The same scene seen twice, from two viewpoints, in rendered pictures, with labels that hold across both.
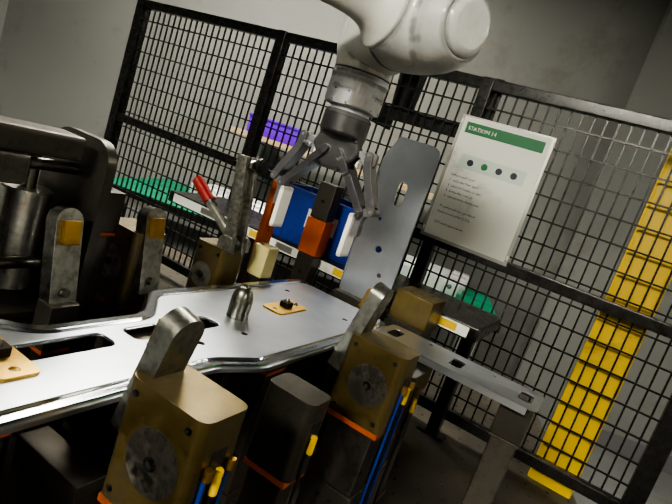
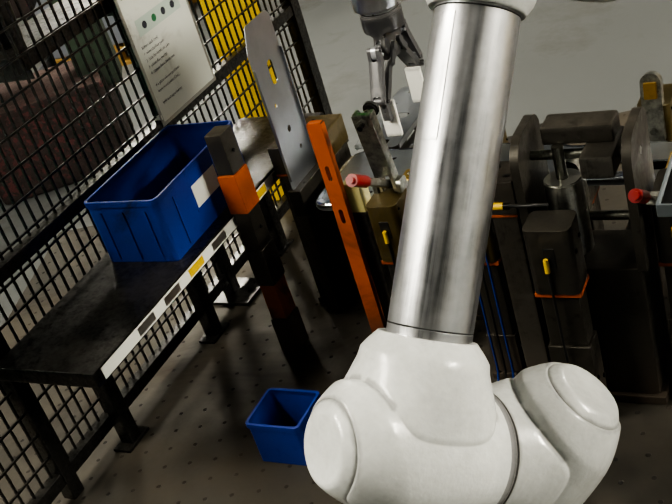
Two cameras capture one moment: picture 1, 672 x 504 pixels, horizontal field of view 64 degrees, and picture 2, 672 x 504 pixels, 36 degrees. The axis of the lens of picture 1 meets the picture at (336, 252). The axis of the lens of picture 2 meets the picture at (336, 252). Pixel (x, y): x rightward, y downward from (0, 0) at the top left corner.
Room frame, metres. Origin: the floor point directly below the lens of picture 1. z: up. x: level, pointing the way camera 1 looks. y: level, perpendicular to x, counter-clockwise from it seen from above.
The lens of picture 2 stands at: (0.87, 1.81, 1.88)
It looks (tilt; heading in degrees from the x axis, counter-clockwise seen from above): 29 degrees down; 276
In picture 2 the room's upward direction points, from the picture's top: 18 degrees counter-clockwise
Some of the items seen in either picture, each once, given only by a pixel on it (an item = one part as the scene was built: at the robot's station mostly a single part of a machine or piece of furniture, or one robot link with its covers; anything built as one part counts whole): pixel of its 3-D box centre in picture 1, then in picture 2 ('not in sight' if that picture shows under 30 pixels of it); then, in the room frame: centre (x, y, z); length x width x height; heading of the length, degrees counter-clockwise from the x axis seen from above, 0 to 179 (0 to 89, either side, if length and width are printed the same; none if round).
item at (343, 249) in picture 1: (348, 235); (416, 84); (0.83, -0.01, 1.15); 0.03 x 0.01 x 0.07; 153
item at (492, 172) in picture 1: (485, 189); (162, 35); (1.31, -0.29, 1.30); 0.23 x 0.02 x 0.31; 63
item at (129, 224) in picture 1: (101, 333); (493, 288); (0.80, 0.31, 0.88); 0.11 x 0.07 x 0.37; 63
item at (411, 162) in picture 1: (387, 221); (281, 100); (1.09, -0.08, 1.17); 0.12 x 0.01 x 0.34; 63
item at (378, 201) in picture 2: (190, 330); (407, 283); (0.94, 0.21, 0.87); 0.10 x 0.07 x 0.35; 63
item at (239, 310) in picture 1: (240, 305); not in sight; (0.75, 0.11, 1.02); 0.03 x 0.03 x 0.07
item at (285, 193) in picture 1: (281, 206); (390, 118); (0.89, 0.11, 1.16); 0.03 x 0.01 x 0.07; 153
